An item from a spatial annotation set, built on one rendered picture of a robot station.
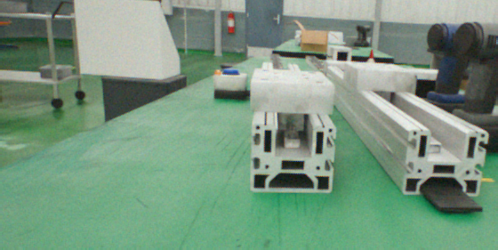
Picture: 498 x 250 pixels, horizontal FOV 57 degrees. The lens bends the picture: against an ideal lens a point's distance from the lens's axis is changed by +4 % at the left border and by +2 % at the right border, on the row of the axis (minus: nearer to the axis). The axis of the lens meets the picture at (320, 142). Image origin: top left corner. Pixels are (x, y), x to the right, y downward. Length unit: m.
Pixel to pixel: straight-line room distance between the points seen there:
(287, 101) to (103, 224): 0.26
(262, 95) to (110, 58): 1.01
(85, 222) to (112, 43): 1.09
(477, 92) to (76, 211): 0.62
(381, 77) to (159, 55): 0.83
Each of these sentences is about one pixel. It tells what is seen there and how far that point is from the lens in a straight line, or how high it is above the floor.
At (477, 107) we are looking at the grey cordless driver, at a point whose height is 0.86.
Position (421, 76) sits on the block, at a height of 0.86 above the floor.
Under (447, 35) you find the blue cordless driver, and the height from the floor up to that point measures 0.97.
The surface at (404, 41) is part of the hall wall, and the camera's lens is 12.44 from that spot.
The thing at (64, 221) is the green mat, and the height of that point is 0.78.
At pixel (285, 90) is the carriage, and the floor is 0.89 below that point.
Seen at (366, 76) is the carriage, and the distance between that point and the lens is 0.85.
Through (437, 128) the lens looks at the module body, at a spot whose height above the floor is 0.85.
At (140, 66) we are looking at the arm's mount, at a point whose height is 0.82.
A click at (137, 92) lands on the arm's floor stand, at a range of 1.49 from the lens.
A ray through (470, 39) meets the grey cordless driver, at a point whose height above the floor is 0.97.
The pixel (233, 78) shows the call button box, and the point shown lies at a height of 0.83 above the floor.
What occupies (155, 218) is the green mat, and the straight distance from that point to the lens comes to 0.49.
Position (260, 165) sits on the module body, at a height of 0.81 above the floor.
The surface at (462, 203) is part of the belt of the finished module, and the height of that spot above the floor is 0.79.
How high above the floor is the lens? 0.98
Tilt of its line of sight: 15 degrees down
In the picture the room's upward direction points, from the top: 4 degrees clockwise
